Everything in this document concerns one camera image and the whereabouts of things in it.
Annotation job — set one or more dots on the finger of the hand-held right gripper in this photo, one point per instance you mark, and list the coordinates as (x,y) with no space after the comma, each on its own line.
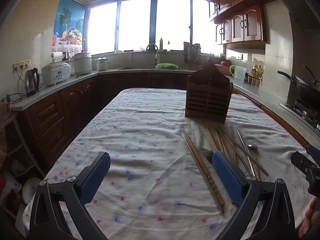
(306,166)
(314,152)

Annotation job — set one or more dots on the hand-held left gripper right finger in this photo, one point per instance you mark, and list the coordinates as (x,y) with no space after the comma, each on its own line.
(227,177)

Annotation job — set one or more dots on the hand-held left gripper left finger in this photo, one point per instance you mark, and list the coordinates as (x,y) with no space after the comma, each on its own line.
(95,177)

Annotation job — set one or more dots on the dark wooden chopstick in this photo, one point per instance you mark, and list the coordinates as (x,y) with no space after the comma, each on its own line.
(205,173)

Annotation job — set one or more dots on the light wooden chopstick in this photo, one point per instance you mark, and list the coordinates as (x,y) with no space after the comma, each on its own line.
(211,137)
(223,145)
(217,140)

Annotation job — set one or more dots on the metal fork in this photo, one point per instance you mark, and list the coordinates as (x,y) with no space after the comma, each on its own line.
(203,153)

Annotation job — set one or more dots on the metal spoon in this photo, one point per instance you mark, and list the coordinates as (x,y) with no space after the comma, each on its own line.
(252,146)

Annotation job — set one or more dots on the wooden utensil holder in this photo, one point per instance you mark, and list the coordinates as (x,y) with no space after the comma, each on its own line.
(207,100)

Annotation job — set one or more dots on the dish rack with utensils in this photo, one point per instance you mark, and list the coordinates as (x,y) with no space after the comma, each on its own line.
(192,52)

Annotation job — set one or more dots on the person's right hand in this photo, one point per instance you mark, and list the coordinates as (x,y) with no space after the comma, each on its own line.
(312,215)

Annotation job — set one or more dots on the gas stove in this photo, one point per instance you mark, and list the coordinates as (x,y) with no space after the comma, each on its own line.
(305,110)

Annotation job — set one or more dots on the black wok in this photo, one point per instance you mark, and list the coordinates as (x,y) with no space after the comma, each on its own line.
(307,88)

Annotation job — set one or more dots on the white floral tablecloth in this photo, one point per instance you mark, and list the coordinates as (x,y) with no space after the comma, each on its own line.
(140,130)

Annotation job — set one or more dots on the green rimmed plate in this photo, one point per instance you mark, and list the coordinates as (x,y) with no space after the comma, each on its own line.
(30,190)

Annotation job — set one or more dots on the wooden side shelf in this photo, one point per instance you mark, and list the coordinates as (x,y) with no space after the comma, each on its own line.
(22,140)

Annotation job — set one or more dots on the white plastic bag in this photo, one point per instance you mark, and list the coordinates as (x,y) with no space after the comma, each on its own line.
(10,187)

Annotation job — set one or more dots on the pink bowl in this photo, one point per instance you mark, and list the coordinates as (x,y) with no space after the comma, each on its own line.
(221,69)

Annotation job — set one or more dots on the white rice cooker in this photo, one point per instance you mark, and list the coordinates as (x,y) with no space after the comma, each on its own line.
(56,73)

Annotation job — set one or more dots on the small white electric pot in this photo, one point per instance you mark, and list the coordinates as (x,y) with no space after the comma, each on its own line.
(102,64)

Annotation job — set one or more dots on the electric kettle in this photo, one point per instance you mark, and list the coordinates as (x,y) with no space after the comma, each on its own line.
(32,82)

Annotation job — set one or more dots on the large white cooker pot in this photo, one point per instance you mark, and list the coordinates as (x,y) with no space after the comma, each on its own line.
(82,63)

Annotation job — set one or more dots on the green plastic basket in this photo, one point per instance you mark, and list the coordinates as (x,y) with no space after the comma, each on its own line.
(167,66)

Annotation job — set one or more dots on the metal faucet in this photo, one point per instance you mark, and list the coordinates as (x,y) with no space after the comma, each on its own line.
(157,55)

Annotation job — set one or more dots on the small dark bottle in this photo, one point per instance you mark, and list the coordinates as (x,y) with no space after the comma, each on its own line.
(168,47)

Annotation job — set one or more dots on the range hood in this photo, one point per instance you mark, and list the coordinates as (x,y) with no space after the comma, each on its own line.
(297,2)

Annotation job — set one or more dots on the kitchen window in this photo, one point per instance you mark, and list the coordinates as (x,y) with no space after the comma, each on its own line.
(135,25)

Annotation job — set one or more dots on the wall switch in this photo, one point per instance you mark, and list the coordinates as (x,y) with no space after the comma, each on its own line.
(240,56)

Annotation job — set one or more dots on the wall power outlets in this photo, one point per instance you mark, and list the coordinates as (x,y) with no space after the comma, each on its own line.
(22,65)

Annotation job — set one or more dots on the wooden wall cabinets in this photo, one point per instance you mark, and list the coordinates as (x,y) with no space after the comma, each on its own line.
(240,17)

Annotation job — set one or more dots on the fruit wall poster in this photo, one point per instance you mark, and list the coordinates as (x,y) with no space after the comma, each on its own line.
(70,25)

